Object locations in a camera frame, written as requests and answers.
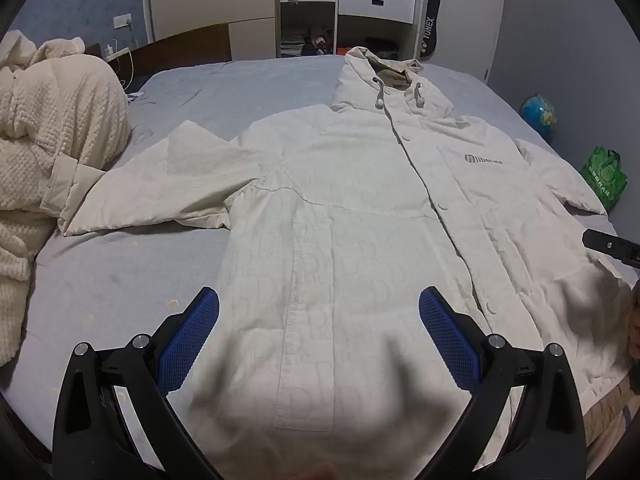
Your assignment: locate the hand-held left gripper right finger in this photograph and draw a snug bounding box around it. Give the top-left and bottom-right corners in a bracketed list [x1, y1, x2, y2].
[419, 286, 587, 480]

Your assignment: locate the stack of books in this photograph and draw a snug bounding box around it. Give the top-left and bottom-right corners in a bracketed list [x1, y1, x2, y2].
[280, 30, 307, 57]

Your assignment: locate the black racket bag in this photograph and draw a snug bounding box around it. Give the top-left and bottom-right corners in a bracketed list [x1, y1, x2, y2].
[419, 0, 446, 57]

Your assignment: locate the cream hooded jacket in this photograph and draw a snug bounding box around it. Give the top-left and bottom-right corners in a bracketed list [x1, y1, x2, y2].
[59, 46, 632, 480]

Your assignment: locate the person's right hand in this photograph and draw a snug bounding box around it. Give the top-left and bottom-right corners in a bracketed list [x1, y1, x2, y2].
[627, 285, 640, 360]

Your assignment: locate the blue globe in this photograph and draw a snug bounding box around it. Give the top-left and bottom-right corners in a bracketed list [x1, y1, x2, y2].
[518, 93, 557, 142]

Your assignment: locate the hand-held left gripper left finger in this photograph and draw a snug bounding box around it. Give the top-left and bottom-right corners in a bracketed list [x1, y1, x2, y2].
[51, 286, 221, 480]

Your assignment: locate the brown wooden headboard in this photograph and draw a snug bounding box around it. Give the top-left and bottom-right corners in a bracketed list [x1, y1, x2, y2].
[105, 23, 233, 87]

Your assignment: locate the cream textured blanket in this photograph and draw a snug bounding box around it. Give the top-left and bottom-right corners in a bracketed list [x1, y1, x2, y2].
[0, 30, 133, 367]

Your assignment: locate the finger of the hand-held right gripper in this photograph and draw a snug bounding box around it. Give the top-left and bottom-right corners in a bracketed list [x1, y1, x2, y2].
[584, 229, 640, 269]

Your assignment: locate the white charger cable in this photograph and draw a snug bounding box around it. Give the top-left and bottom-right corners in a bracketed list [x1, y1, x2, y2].
[104, 22, 138, 93]

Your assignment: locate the person's right forearm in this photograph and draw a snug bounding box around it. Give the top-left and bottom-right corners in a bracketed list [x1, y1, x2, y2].
[584, 377, 637, 467]

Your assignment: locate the green shopping bag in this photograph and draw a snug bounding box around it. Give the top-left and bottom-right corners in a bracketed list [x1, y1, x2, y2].
[581, 146, 628, 212]

